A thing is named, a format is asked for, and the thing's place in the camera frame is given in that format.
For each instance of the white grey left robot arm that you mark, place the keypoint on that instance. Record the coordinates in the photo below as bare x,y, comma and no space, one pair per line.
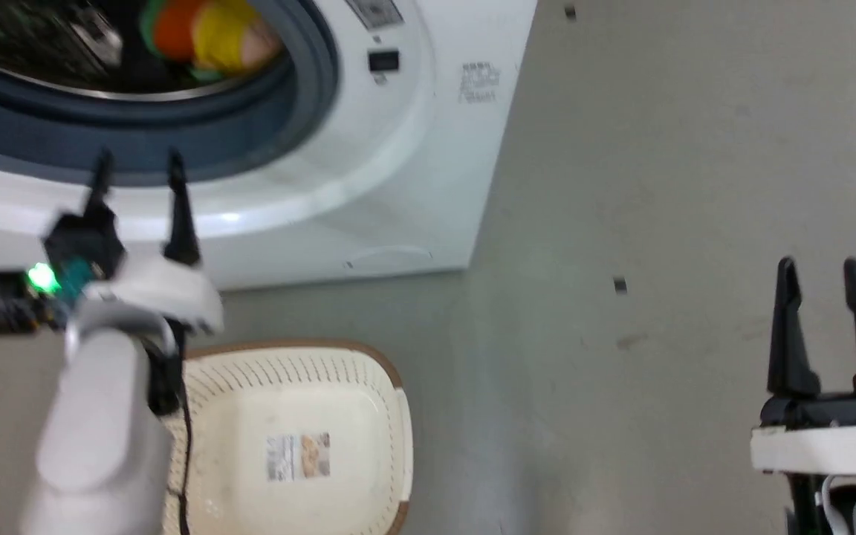
101,438

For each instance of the steel washing machine drum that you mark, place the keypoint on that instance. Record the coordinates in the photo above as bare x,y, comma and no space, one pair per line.
34,44

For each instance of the printed label sticker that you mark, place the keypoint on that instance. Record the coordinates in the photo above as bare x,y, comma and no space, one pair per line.
298,456

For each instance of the colourful clothes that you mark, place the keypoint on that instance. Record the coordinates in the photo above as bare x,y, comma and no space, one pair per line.
216,33

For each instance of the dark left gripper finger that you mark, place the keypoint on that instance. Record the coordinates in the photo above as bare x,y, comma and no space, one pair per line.
180,223
102,178

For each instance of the white front-load washing machine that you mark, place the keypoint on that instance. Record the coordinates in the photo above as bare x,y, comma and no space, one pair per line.
398,186

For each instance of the cream plastic laundry basket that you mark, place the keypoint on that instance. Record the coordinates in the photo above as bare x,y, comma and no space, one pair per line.
346,401

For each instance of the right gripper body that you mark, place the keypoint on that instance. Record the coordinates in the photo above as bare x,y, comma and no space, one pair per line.
829,442

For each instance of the grey rubber door seal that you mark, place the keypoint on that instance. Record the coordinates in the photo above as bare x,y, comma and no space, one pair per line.
250,126

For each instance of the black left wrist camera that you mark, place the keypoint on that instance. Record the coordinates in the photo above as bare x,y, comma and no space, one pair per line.
12,301

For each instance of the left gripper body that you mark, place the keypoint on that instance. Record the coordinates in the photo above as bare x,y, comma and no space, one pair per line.
153,290

